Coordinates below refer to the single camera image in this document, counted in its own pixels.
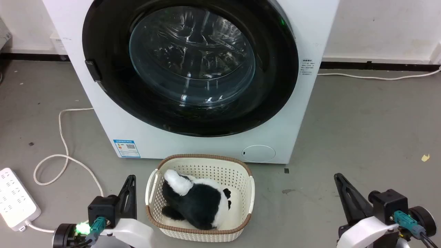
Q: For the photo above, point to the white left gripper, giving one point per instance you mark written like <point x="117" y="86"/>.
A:
<point x="134" y="234"/>

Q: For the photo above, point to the black and white plush toy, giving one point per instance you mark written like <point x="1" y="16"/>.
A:
<point x="200" y="203"/>

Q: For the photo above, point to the white front-load washing machine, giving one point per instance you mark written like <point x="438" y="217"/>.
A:
<point x="206" y="146"/>

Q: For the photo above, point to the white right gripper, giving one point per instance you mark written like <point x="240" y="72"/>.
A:
<point x="368" y="234"/>

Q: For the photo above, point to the blue energy label sticker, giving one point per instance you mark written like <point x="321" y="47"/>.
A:
<point x="126" y="148"/>

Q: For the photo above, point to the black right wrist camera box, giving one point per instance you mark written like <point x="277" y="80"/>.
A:
<point x="389" y="203"/>

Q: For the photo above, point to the yellow paper scrap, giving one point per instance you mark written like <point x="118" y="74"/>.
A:
<point x="426" y="158"/>

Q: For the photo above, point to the small white text sticker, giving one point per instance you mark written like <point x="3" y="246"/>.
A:
<point x="307" y="67"/>

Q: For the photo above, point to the black baseboard strip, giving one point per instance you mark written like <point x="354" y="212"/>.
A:
<point x="379" y="66"/>

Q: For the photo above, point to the white power strip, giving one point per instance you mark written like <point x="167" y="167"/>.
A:
<point x="13" y="199"/>

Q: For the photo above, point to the round white filter cover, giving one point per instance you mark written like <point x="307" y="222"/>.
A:
<point x="258" y="153"/>

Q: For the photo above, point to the cream perforated laundry basket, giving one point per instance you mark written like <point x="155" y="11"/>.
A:
<point x="237" y="179"/>

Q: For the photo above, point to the round black glass washer door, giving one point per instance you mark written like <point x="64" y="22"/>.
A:
<point x="103" y="38"/>

